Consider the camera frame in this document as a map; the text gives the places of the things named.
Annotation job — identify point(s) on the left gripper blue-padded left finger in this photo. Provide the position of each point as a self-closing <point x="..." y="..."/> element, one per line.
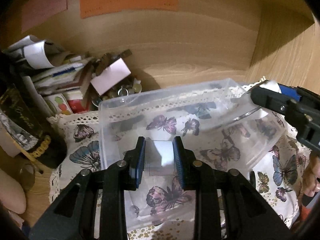
<point x="137" y="161"/>

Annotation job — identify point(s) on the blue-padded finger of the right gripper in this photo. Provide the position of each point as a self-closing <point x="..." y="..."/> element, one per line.
<point x="271" y="100"/>
<point x="289" y="91"/>

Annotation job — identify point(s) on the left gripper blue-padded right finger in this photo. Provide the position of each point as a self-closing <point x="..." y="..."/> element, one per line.
<point x="181" y="162"/>

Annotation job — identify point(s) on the clear plastic storage box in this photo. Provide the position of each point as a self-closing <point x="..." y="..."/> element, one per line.
<point x="216" y="120"/>

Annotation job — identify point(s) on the white electric toothbrush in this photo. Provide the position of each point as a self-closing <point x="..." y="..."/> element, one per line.
<point x="270" y="85"/>

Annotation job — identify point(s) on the person's right hand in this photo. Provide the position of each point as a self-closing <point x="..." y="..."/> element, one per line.
<point x="311" y="176"/>

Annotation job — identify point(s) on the butterfly print lace cloth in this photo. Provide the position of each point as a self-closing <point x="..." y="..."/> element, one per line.
<point x="278" y="174"/>

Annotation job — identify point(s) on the white paper tag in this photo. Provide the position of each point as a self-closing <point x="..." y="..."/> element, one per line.
<point x="110" y="76"/>

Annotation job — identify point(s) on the dark wine bottle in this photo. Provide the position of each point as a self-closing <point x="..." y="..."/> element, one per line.
<point x="23" y="120"/>

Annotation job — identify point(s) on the stack of papers and books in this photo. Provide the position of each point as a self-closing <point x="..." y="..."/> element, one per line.
<point x="57" y="80"/>

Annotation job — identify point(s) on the pink ceramic mug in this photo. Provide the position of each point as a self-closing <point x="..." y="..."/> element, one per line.
<point x="12" y="194"/>

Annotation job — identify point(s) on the pink sticky note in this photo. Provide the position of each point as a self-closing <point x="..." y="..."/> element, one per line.
<point x="35" y="12"/>

